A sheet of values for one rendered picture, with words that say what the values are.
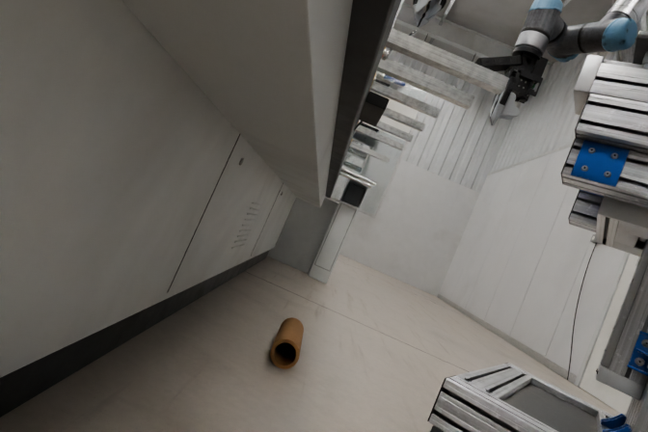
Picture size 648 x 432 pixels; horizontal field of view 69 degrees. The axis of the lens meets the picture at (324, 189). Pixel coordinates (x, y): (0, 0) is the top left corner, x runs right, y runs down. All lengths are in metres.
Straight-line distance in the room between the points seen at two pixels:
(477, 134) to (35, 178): 10.45
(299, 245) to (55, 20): 3.46
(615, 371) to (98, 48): 1.21
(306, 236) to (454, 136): 7.22
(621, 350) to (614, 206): 0.33
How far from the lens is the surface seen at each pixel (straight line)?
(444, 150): 10.51
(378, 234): 10.13
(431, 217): 10.31
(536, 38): 1.36
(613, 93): 1.20
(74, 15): 0.47
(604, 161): 1.18
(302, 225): 3.82
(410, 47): 1.01
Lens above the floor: 0.40
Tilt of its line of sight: 4 degrees up
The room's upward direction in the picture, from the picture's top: 24 degrees clockwise
